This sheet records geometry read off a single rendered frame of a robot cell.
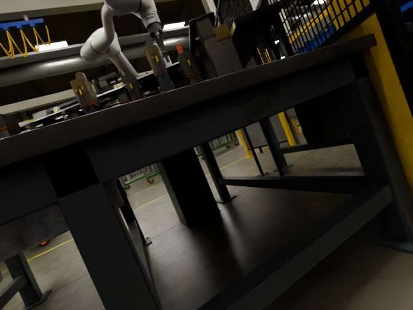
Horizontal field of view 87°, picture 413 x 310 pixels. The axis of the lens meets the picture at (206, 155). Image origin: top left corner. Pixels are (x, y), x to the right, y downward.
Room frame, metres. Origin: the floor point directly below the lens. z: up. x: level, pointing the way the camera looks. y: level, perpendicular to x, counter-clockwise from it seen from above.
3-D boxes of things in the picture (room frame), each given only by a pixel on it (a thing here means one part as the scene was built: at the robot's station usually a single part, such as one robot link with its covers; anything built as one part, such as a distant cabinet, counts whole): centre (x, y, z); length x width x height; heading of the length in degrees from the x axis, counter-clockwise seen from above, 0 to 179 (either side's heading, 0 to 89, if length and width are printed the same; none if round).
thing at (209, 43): (0.81, -0.17, 0.84); 0.05 x 0.05 x 0.29; 2
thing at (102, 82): (1.38, 0.38, 0.95); 0.18 x 0.13 x 0.49; 92
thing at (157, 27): (1.19, 0.00, 1.21); 0.08 x 0.07 x 0.09; 2
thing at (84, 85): (0.98, 0.40, 0.87); 0.12 x 0.07 x 0.35; 2
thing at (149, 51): (0.96, 0.05, 0.87); 0.12 x 0.07 x 0.35; 2
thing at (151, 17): (1.19, 0.00, 1.28); 0.09 x 0.09 x 0.06
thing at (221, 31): (1.07, -0.28, 0.88); 0.08 x 0.08 x 0.36; 2
